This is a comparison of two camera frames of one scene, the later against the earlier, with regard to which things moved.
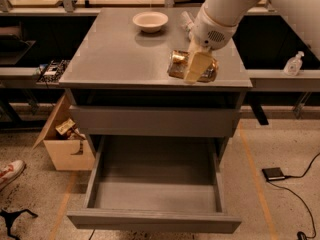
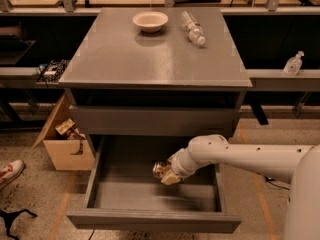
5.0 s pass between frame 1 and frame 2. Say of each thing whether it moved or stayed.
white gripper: moved
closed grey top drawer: stayed
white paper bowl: stayed
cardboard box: stayed
